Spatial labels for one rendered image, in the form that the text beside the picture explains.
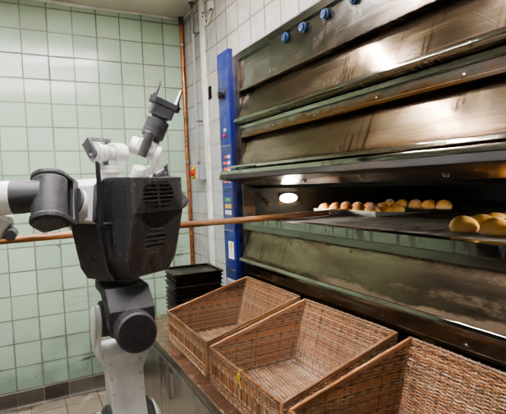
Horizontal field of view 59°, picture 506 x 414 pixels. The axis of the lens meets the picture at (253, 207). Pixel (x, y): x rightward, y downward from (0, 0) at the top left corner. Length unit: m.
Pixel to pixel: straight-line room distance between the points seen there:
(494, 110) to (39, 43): 2.74
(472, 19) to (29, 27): 2.66
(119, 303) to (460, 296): 0.99
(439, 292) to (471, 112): 0.54
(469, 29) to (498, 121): 0.27
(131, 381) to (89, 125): 2.09
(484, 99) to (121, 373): 1.33
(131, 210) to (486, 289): 1.01
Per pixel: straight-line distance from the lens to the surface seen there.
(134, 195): 1.26
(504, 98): 1.37
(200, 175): 3.05
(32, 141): 3.22
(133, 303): 1.36
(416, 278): 1.58
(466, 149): 1.23
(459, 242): 1.44
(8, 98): 3.26
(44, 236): 2.00
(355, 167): 1.51
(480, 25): 1.43
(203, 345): 1.95
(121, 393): 1.55
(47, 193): 1.28
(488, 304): 1.42
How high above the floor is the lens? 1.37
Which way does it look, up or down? 3 degrees down
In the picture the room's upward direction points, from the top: 2 degrees counter-clockwise
